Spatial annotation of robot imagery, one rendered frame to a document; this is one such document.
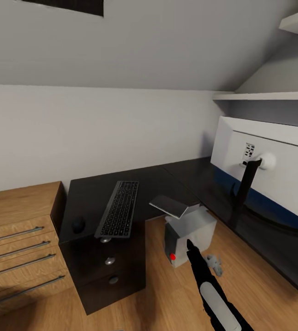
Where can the monitor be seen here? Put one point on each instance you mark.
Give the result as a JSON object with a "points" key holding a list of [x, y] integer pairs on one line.
{"points": [[263, 156]]}

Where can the keyboard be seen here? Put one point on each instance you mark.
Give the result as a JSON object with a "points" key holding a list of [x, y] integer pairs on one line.
{"points": [[117, 218]]}

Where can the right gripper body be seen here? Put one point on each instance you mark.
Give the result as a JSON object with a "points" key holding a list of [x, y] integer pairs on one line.
{"points": [[196, 259]]}

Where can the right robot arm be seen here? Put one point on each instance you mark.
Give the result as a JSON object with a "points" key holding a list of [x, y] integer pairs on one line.
{"points": [[224, 315]]}

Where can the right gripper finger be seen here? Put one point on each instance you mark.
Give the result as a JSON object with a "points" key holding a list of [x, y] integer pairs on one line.
{"points": [[190, 245]]}

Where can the notebook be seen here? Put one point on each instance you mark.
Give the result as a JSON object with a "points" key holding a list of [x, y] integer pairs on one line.
{"points": [[171, 207]]}

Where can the desktop computer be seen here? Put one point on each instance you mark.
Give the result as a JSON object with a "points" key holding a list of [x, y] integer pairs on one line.
{"points": [[198, 225]]}

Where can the mouse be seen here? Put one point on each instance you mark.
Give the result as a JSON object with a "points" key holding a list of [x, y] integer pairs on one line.
{"points": [[78, 223]]}

